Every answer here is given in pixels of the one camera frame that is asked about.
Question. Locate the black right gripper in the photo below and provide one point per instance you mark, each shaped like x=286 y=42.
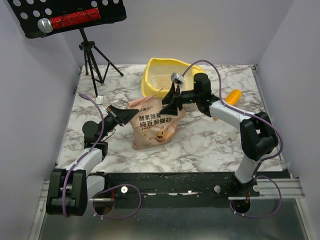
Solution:
x=178 y=97

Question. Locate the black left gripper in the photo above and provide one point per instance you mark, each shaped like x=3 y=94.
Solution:
x=123 y=115

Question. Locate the pink cat litter bag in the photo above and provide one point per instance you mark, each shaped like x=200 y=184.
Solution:
x=150 y=127

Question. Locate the orange plastic scoop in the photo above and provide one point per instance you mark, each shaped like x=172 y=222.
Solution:
x=233 y=97

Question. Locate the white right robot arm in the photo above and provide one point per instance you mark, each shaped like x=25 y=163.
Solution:
x=257 y=136

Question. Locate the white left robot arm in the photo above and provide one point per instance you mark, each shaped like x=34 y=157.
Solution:
x=70 y=188

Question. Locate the beige cat litter pile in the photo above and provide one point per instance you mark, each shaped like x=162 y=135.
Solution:
x=161 y=82

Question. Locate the yellow litter box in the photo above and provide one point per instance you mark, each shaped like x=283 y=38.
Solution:
x=160 y=66

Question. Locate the red silver microphone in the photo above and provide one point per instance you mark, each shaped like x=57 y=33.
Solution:
x=48 y=25

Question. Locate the black music stand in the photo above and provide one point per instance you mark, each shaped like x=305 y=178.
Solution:
x=33 y=67

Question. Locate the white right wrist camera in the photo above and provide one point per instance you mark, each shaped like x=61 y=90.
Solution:
x=178 y=79

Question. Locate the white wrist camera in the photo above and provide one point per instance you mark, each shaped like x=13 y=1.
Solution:
x=99 y=100
x=178 y=79

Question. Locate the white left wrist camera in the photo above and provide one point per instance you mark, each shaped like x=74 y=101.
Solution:
x=99 y=100

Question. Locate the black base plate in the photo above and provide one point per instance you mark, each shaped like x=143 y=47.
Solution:
x=192 y=190

